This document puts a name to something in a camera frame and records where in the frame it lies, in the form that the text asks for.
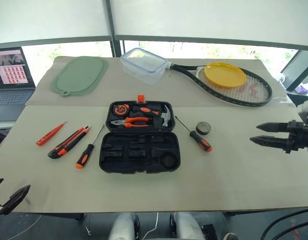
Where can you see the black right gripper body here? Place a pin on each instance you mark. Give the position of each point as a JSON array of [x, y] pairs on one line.
[[300, 136]]

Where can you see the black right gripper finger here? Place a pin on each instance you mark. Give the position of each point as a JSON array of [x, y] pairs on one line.
[[271, 142], [274, 127]]

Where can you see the black shaft screwdriver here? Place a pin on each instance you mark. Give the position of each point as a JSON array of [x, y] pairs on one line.
[[202, 142]]

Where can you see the black electrical tape roll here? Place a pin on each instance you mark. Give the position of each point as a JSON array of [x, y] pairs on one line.
[[202, 130]]

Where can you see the orange tester pen screwdriver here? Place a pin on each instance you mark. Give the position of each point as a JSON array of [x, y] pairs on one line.
[[49, 135]]

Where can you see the orange black utility knife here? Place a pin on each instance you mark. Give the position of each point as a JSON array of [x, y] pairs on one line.
[[66, 146]]

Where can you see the silver shaft screwdriver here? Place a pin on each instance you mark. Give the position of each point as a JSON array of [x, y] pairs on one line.
[[84, 156]]

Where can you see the black tool case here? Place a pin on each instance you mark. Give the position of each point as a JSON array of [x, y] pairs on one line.
[[118, 160]]

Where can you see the small purple object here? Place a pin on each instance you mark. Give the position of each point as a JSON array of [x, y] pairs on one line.
[[302, 89]]

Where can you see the black computer monitor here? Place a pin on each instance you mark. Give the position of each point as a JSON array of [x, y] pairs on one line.
[[300, 70]]

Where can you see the yellow plastic plate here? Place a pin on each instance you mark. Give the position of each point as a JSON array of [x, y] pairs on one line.
[[225, 75]]

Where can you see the black tennis racket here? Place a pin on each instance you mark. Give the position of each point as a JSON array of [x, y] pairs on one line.
[[193, 76]]

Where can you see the grey open laptop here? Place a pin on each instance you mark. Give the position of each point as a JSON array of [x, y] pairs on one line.
[[11, 82]]

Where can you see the small black box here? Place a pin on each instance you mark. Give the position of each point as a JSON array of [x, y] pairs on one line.
[[209, 232]]

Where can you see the grey rounded robot leg cover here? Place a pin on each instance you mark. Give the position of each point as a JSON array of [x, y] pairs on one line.
[[186, 226], [122, 226]]

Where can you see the green silicone mat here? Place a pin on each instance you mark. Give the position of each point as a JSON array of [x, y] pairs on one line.
[[79, 75]]

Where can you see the orange black tape measure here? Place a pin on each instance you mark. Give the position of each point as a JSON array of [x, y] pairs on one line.
[[120, 109]]

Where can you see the clear plastic container blue lid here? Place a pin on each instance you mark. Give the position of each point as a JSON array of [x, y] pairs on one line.
[[143, 65]]

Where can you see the dark grey window frame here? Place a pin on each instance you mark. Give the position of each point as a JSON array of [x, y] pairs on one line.
[[110, 25]]

